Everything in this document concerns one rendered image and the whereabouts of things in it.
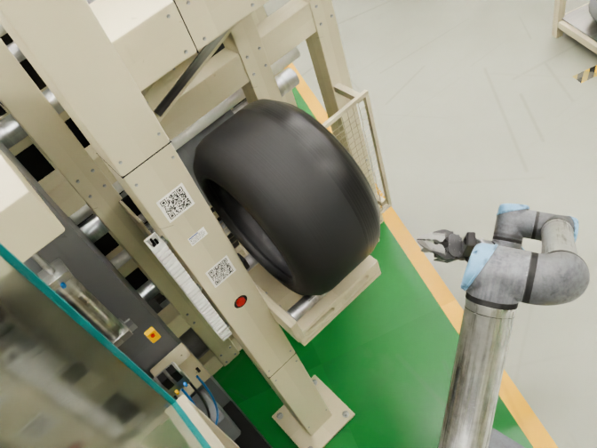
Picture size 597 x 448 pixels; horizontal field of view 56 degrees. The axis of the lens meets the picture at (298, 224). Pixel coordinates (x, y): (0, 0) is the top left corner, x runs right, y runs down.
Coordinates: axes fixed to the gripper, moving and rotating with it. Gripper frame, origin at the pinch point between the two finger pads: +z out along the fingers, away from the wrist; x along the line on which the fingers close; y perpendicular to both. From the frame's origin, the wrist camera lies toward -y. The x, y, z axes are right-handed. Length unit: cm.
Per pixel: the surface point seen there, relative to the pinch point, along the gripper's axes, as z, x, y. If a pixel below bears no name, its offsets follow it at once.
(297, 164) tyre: 47, 7, -17
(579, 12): -159, 195, 80
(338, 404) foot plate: -19, -49, 97
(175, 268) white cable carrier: 71, -20, 2
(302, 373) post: 12, -39, 62
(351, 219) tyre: 29.7, -2.9, -13.6
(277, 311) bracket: 35.5, -23.4, 24.2
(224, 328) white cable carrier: 51, -30, 26
